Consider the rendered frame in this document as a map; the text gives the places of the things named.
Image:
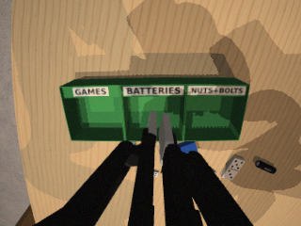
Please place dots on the blue and white eraser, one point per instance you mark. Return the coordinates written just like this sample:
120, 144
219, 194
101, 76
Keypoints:
188, 146

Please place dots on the black aa battery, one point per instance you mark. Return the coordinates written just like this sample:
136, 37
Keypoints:
263, 166

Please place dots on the black usb stick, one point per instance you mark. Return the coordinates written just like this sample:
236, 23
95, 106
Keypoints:
156, 173

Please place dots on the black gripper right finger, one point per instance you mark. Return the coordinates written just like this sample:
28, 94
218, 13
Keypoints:
213, 200

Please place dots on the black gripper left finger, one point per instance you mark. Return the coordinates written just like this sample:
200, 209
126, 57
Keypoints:
86, 206

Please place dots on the green three-compartment bin rack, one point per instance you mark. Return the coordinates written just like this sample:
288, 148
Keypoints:
118, 109

